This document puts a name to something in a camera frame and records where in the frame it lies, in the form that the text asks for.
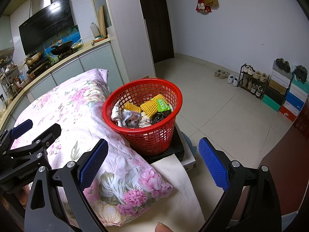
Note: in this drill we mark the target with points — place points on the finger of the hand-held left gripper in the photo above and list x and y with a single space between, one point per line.
21 127
49 135

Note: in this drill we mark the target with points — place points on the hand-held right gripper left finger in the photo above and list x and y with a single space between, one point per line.
93 164

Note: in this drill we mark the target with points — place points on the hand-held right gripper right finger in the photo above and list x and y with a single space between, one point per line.
213 164

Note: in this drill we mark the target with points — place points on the white tissue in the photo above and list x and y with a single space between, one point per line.
116 113

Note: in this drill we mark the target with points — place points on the white tissue packet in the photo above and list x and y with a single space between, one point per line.
131 122

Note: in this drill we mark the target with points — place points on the red plastic mesh basket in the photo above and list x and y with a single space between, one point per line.
149 142

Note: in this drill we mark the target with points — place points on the yellow foam net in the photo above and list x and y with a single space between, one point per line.
132 107
151 107

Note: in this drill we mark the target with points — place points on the black wrapper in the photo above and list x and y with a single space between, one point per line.
158 118

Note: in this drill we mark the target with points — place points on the green snack packet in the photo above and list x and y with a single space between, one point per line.
162 105

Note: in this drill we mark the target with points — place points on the person's right hand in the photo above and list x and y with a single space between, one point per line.
164 227

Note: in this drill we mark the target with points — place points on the white flat box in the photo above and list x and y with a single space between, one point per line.
189 162

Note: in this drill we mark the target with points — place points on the grey-blue cloth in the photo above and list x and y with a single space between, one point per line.
190 142

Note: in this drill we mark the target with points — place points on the pink floral blanket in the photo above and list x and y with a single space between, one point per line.
79 116

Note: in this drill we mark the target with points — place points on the black flat box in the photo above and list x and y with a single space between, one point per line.
177 147

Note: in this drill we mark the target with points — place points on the metal kitchen rack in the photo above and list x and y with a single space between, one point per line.
10 79

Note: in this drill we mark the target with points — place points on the black gas stove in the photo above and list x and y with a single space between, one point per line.
38 65

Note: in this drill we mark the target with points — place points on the golden frying pan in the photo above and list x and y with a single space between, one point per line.
33 58

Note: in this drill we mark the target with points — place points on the brown wooden panel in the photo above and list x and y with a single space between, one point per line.
287 154

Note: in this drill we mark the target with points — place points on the white sneaker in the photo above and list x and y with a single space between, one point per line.
235 81
231 79

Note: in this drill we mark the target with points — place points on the grey kitchen cabinet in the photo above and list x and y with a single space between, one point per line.
91 60

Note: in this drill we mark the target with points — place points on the black wok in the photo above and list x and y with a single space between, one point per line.
61 48

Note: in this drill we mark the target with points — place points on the beige sneaker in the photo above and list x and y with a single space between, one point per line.
224 75
218 73

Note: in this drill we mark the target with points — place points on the black shoe rack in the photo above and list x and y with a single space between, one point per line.
242 73

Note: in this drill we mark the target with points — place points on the cluster of assorted shoes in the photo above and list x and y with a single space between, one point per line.
259 76

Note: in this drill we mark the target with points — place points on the stack of shoe boxes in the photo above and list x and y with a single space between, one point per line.
292 96

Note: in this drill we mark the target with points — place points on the black range hood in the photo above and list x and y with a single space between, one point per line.
45 24

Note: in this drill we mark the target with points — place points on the clear plastic bottle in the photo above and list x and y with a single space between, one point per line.
94 30

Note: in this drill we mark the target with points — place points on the black shoe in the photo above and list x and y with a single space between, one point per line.
286 65
280 62

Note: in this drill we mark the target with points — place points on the wooden cutting board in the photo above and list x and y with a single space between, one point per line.
101 21

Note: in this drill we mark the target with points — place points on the dark green shoe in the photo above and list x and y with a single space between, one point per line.
303 72
297 70

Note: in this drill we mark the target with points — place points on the dark wooden door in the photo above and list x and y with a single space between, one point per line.
154 17

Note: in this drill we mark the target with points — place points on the red hanging bag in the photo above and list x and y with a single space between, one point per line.
201 6

